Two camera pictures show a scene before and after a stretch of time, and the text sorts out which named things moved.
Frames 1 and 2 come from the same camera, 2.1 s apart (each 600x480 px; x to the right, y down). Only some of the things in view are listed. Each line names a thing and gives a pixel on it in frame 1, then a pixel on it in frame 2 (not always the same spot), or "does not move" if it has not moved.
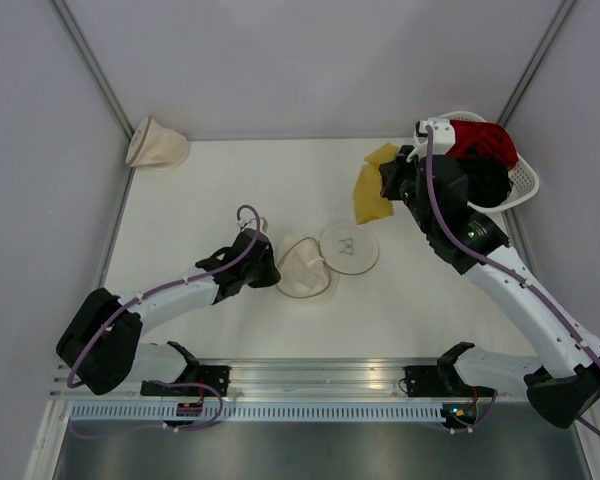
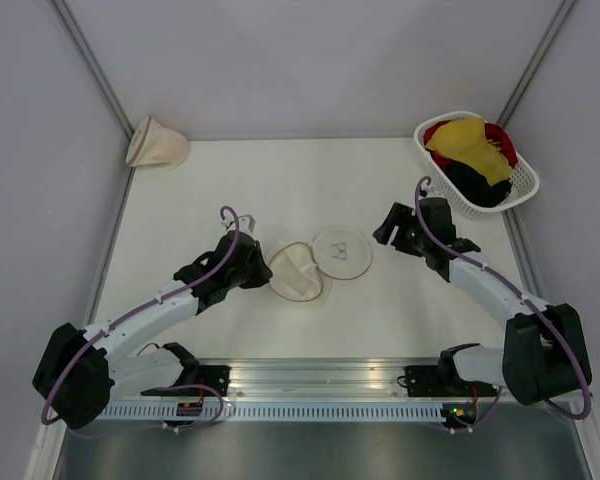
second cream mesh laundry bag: [156, 147] does not move
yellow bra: [369, 201] -> [464, 140]
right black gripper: [391, 172] -> [400, 215]
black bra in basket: [488, 177] does not move
